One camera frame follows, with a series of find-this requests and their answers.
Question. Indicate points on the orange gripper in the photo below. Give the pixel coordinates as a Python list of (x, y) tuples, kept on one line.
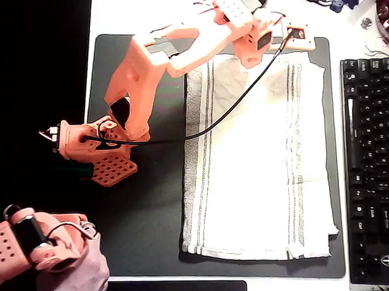
[(251, 58)]

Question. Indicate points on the white striped towel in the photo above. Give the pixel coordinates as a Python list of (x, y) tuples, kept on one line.
[(253, 188)]

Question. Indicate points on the orange leader arm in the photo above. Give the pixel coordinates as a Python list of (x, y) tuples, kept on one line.
[(6, 251)]

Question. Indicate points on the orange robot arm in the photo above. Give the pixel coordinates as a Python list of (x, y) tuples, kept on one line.
[(141, 74)]

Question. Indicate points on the person's hand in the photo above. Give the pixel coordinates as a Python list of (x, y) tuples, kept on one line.
[(74, 280)]

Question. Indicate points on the small blue object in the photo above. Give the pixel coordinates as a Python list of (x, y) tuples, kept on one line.
[(336, 5)]

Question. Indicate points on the white plastic strip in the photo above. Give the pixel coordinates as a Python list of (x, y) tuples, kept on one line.
[(357, 15)]

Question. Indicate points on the small metal nut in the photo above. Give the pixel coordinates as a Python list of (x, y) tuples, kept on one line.
[(366, 22)]

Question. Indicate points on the dark red bowl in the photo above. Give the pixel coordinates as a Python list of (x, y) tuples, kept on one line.
[(387, 4)]

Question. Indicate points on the black keyboard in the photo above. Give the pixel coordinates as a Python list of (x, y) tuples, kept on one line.
[(373, 145)]

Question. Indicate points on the black desk mat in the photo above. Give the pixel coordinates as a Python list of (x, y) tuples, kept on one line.
[(145, 201)]

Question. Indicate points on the green clamp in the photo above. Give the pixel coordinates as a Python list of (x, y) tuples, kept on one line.
[(85, 171)]

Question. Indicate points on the motor controller board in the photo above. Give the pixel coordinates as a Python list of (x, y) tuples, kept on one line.
[(54, 134)]

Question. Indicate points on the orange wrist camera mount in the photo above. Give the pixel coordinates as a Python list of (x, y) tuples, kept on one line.
[(306, 44)]

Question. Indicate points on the orange perforated base plate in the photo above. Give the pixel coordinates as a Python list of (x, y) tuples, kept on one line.
[(114, 172)]

